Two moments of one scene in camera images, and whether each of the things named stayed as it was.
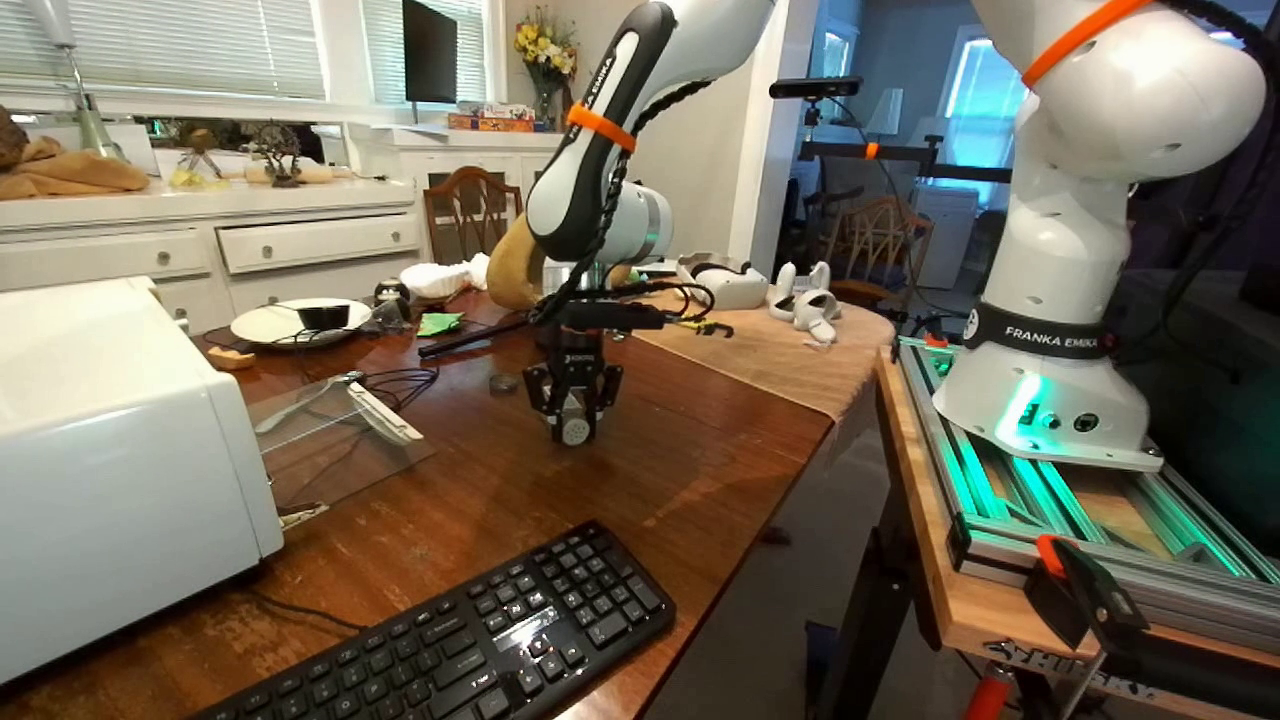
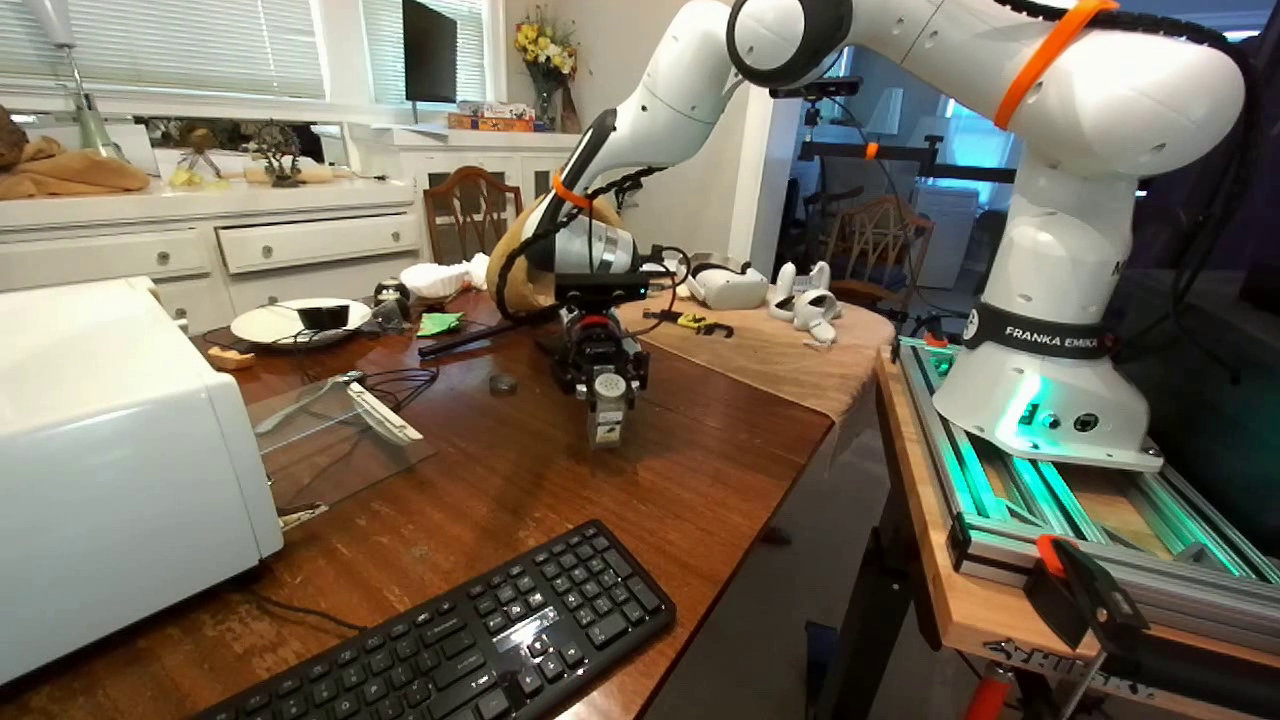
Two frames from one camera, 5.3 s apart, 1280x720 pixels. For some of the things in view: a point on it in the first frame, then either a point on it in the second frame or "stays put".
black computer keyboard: [501, 651] stays put
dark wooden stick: [471, 340] stays put
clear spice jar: [501, 384] stays put
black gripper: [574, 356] -> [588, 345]
